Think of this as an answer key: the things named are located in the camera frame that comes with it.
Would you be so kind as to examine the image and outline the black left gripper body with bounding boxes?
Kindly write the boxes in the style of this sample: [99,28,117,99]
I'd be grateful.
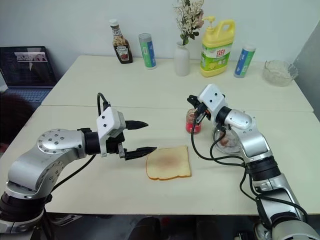
[105,131,128,160]

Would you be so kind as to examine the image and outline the green and blue canister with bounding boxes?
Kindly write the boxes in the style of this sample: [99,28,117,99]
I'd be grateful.
[138,32,158,71]
[233,43,257,79]

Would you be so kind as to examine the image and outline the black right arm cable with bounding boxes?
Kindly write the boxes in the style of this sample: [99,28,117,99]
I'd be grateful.
[190,106,309,226]

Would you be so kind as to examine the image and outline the dried flower bouquet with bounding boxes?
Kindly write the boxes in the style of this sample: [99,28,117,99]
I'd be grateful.
[172,0,205,47]

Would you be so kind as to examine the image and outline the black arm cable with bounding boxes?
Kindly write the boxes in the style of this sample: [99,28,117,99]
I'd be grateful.
[190,106,309,226]
[47,92,112,201]

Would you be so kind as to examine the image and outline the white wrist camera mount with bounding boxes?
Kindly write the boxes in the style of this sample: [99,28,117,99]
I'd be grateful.
[96,107,126,158]
[198,84,229,116]

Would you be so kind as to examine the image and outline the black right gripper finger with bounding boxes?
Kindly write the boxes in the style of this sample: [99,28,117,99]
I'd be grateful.
[186,94,201,107]
[193,109,205,127]

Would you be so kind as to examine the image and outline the yellow dish soap pump bottle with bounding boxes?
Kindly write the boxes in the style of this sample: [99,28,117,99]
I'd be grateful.
[199,15,237,78]

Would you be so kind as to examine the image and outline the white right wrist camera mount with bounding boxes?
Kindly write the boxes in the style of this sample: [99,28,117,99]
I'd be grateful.
[198,84,229,116]

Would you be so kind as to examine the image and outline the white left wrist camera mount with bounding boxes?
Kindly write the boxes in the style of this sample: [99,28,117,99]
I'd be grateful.
[96,107,126,158]

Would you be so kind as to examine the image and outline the white ceramic vase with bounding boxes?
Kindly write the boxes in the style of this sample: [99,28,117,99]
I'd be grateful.
[173,40,191,77]

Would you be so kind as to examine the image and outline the red jam glass jar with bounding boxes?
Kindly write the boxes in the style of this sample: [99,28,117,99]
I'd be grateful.
[185,108,203,135]

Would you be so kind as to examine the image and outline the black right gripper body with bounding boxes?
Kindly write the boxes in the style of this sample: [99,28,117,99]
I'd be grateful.
[196,99,214,122]

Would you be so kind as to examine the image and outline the clear glass dish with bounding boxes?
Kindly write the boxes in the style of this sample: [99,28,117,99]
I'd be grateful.
[211,124,245,155]

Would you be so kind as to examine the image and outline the ketchup bottle with white cap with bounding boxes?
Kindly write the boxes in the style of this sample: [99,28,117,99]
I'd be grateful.
[108,18,134,65]

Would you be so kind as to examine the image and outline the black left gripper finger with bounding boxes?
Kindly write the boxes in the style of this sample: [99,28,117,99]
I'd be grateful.
[125,119,150,132]
[124,146,158,161]

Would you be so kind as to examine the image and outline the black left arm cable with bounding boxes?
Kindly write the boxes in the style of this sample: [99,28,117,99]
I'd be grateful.
[47,92,112,201]

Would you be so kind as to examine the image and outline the clear glass bowl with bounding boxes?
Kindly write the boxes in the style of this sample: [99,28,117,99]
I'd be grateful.
[262,59,299,87]

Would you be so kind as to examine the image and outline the toasted bread slice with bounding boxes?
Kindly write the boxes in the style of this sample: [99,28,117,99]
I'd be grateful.
[145,145,193,182]

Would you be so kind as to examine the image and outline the dark open laptop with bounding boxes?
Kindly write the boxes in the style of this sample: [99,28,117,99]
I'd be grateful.
[0,45,59,109]

